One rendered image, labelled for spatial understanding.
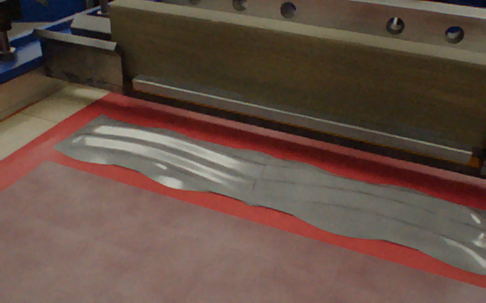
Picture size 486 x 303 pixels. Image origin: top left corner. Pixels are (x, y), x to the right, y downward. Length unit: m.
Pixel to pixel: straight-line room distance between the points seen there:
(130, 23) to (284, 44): 0.15
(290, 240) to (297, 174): 0.07
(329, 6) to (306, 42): 0.23
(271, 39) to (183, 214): 0.16
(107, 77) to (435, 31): 0.38
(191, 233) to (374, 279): 0.12
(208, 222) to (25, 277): 0.12
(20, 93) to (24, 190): 0.14
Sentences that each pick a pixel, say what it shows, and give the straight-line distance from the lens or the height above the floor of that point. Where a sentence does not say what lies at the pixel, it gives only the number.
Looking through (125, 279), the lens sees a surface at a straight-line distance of 0.29.
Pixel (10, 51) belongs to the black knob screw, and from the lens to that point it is 0.49.
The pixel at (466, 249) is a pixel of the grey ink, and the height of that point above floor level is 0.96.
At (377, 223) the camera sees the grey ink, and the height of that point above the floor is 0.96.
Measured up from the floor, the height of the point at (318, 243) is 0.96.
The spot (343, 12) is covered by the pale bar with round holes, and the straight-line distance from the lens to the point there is 0.59.
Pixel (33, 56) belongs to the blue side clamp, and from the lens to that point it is 0.49.
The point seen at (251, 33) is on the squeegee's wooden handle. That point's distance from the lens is 0.38.
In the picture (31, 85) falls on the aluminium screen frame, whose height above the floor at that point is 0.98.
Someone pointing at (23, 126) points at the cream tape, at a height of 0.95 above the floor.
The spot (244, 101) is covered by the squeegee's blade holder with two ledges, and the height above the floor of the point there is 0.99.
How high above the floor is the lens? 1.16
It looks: 30 degrees down
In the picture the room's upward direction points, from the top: 3 degrees clockwise
